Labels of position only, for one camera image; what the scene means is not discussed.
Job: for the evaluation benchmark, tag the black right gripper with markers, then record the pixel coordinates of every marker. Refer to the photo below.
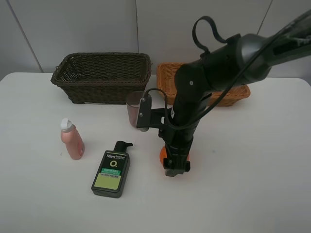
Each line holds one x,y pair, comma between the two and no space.
179,141

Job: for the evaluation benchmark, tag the orange mandarin fruit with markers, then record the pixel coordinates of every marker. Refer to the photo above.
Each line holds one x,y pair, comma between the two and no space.
172,160

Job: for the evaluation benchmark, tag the pink bottle white cap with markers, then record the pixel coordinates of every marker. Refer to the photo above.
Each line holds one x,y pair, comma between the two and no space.
72,139

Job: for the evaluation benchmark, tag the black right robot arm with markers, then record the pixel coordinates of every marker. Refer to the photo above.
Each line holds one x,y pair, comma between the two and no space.
243,59

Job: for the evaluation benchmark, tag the dark green pump bottle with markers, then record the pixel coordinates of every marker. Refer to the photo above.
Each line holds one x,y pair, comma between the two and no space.
112,172

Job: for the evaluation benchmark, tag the translucent purple plastic cup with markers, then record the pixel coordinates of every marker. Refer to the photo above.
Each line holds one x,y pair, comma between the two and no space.
133,103

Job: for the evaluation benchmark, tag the light orange wicker basket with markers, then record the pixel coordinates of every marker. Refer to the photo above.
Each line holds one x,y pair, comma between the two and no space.
165,81

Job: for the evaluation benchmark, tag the dark brown wicker basket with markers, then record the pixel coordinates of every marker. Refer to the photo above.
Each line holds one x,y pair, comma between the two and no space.
102,77

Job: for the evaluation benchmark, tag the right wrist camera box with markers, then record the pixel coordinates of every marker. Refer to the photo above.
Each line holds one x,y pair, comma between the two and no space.
150,118

